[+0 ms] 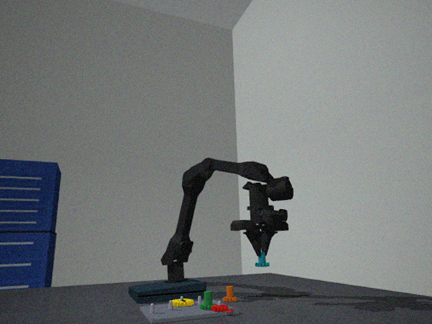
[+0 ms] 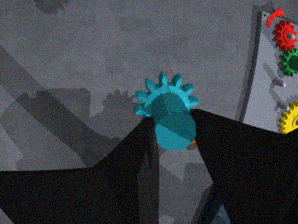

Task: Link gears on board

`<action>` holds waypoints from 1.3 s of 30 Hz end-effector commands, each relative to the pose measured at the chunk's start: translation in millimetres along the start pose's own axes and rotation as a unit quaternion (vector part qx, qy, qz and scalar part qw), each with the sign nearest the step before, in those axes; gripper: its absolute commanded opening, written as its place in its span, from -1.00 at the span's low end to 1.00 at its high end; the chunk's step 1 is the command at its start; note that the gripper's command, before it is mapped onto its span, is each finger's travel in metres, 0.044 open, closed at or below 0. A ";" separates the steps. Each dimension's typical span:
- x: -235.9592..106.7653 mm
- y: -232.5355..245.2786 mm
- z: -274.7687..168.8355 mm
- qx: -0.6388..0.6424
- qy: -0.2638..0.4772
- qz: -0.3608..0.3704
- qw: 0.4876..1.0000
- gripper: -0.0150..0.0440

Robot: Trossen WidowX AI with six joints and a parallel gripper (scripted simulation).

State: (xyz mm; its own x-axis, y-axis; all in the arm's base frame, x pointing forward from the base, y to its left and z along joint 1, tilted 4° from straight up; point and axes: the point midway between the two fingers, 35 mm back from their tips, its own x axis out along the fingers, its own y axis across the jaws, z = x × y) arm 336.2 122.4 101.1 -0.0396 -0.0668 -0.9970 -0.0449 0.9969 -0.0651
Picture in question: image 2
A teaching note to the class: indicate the yellow gear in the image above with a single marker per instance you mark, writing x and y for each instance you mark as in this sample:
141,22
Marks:
289,118

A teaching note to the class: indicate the green gear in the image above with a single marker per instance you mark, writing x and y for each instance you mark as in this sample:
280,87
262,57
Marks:
290,62

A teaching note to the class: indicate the red gear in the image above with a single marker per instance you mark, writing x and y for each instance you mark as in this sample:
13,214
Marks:
282,30

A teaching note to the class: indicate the teal gear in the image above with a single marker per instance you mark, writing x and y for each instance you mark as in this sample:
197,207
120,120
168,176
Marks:
169,104

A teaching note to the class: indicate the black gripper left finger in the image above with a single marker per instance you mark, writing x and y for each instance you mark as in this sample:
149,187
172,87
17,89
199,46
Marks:
124,188

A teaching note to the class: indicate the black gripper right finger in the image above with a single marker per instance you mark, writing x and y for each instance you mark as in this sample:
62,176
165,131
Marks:
255,171

